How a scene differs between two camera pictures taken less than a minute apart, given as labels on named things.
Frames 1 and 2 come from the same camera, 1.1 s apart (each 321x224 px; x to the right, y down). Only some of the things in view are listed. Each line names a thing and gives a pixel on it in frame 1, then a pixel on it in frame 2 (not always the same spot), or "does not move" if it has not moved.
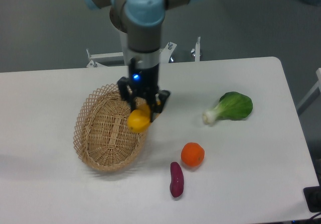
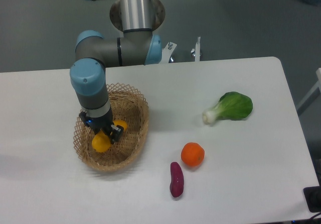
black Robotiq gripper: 144,82 to 104,123
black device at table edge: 313,197 does not move
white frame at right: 312,95 does not move
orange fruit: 192,154 does not move
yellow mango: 139,119 to 102,141
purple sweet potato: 177,183 does not move
